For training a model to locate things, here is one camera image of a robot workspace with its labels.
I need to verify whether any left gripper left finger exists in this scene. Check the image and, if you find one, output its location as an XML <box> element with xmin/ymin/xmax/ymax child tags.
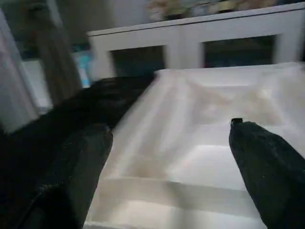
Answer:
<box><xmin>23</xmin><ymin>123</ymin><xmax>114</xmax><ymax>229</ymax></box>

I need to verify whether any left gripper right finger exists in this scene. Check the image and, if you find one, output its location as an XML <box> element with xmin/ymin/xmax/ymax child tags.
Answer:
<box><xmin>228</xmin><ymin>118</ymin><xmax>305</xmax><ymax>229</ymax></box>

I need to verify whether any white plastic table top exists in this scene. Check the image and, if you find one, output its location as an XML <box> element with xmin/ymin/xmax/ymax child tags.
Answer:
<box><xmin>83</xmin><ymin>63</ymin><xmax>305</xmax><ymax>229</ymax></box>

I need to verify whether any black plastic mat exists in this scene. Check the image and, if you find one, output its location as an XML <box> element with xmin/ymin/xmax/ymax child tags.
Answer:
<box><xmin>0</xmin><ymin>76</ymin><xmax>155</xmax><ymax>229</ymax></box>

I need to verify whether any light blue white panel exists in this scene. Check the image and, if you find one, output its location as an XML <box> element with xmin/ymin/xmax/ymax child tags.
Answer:
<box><xmin>71</xmin><ymin>44</ymin><xmax>93</xmax><ymax>88</ymax></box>

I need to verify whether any white glass-door cabinet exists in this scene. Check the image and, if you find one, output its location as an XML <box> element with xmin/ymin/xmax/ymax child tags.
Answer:
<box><xmin>87</xmin><ymin>2</ymin><xmax>305</xmax><ymax>79</ymax></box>

